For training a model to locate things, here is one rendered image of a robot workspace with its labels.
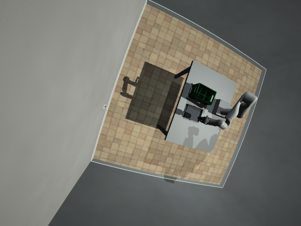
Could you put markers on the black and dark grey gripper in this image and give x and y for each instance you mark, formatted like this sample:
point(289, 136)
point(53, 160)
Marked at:
point(206, 120)

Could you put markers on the dark green crate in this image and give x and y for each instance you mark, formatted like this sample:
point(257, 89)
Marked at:
point(202, 94)

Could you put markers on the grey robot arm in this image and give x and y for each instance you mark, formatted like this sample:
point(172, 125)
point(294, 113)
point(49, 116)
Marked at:
point(239, 110)

